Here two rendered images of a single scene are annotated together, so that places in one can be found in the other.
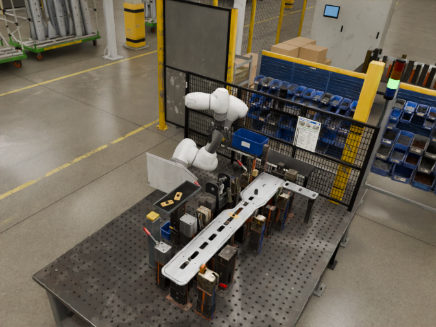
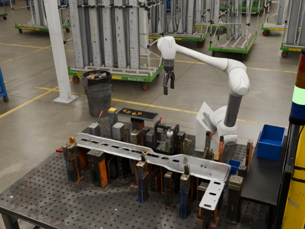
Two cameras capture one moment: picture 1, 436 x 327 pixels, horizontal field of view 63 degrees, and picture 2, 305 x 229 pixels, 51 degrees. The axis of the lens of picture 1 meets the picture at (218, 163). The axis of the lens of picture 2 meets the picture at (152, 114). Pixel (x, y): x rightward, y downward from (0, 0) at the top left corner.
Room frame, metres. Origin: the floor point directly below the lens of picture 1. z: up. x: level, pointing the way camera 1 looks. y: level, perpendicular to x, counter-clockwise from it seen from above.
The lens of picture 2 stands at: (1.86, -2.27, 2.38)
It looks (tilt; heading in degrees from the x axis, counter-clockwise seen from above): 26 degrees down; 84
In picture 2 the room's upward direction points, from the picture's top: 2 degrees counter-clockwise
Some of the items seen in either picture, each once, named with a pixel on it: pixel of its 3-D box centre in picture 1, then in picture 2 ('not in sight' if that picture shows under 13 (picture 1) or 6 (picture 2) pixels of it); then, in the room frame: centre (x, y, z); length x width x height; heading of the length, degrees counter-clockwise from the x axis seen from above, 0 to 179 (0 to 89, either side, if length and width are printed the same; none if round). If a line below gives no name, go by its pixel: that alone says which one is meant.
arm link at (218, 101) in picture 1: (219, 99); (168, 47); (2.23, 0.02, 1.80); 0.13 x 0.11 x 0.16; 94
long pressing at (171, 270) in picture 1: (233, 218); (142, 153); (1.98, -0.14, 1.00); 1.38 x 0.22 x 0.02; 149
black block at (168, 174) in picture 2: (268, 221); (168, 190); (2.15, -0.43, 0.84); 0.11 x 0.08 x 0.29; 59
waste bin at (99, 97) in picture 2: not in sight; (99, 94); (1.47, 2.79, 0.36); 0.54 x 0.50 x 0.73; 59
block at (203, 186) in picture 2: (284, 205); (203, 202); (2.37, -0.59, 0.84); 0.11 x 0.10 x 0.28; 59
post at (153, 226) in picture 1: (154, 241); (114, 131); (1.76, 0.40, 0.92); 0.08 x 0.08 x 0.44; 59
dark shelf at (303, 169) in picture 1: (265, 155); (266, 163); (2.88, -0.44, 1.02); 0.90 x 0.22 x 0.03; 59
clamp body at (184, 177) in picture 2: (279, 211); (184, 195); (2.25, -0.53, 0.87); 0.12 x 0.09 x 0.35; 59
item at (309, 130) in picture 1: (307, 133); (287, 154); (2.82, -0.76, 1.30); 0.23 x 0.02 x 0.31; 59
